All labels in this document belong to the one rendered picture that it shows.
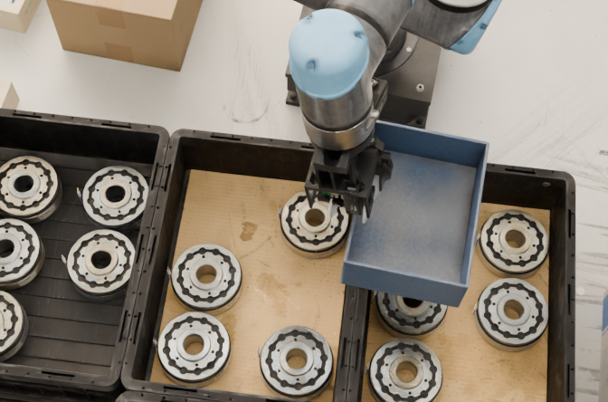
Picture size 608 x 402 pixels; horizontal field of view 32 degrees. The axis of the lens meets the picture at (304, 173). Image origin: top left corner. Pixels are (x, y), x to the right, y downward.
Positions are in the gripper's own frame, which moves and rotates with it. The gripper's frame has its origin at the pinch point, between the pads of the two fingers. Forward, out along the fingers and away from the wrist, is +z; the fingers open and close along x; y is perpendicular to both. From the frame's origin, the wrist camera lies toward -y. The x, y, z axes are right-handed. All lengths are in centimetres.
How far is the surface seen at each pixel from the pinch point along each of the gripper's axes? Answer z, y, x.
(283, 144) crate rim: 17.5, -14.7, -16.2
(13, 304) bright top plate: 20, 17, -49
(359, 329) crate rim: 19.8, 10.3, 0.9
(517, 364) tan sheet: 32.8, 6.3, 22.2
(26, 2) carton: 28, -41, -73
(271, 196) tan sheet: 27.3, -10.6, -18.4
